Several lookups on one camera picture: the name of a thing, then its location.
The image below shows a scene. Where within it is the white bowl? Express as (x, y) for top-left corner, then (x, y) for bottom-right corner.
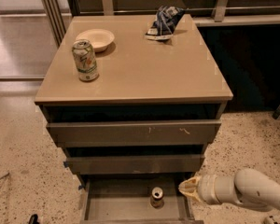
(76, 29), (115, 53)

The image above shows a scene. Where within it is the grey top drawer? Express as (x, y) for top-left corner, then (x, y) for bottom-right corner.
(47, 119), (221, 147)

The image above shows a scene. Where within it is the blue chip bag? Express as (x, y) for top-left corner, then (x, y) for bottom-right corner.
(145, 6), (185, 41)

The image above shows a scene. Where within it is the grey middle drawer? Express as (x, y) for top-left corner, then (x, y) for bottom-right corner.
(65, 154), (204, 175)

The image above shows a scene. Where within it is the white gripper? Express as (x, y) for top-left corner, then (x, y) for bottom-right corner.
(178, 175), (237, 205)

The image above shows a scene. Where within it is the green white soda can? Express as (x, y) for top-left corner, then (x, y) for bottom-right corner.
(72, 39), (99, 81)

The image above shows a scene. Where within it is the white object bottom right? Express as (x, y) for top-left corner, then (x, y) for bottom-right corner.
(263, 215), (280, 224)

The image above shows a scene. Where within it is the grey drawer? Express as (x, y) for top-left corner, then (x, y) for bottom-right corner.
(79, 175), (204, 224)
(47, 119), (221, 147)
(65, 154), (204, 175)

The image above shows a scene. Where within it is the black object bottom left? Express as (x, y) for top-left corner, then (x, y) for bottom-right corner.
(28, 214), (40, 224)

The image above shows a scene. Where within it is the tan drawer cabinet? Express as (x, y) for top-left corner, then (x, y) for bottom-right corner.
(35, 15), (232, 209)

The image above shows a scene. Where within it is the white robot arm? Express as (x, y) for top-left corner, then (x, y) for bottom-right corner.
(178, 168), (280, 212)

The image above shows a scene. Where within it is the orange soda can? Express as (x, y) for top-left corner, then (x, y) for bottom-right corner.
(150, 187), (164, 208)

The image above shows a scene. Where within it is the grey bottom drawer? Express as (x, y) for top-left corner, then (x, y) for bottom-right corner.
(79, 175), (204, 224)

